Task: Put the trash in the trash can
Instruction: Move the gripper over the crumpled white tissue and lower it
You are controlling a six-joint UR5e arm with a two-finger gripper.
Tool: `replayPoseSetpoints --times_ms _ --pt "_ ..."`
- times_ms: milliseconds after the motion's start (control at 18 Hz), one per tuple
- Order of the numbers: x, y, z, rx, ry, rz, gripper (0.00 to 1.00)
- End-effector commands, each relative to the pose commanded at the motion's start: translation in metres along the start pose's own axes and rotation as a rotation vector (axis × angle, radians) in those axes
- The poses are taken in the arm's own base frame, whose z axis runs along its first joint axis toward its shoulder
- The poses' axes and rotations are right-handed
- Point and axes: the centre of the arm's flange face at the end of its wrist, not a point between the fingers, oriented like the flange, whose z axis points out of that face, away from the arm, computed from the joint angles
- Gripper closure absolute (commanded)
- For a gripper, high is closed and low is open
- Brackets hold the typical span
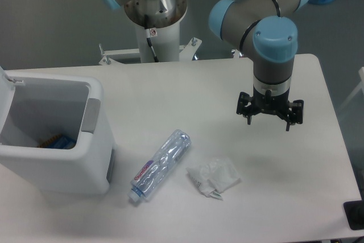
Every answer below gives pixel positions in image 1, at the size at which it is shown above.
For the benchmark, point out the white open trash can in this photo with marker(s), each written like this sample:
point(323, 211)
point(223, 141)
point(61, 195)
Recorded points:
point(37, 106)

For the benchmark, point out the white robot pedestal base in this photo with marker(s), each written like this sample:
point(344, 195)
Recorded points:
point(157, 28)

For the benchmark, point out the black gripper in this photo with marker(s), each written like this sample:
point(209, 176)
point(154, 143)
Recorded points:
point(291, 112)

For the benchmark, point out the black device at table edge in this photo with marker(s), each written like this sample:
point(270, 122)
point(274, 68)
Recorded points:
point(354, 214)

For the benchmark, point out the blue and yellow trash item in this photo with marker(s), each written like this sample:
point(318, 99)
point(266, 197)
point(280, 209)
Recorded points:
point(59, 141)

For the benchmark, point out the white frame at right edge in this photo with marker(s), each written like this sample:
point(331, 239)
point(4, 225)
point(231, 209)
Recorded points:
point(358, 88)

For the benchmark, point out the clear crushed plastic bottle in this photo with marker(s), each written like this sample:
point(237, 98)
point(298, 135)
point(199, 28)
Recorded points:
point(156, 169)

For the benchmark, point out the white plastic wrapper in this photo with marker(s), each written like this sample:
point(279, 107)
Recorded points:
point(215, 177)

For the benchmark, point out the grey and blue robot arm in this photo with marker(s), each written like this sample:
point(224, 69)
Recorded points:
point(259, 29)

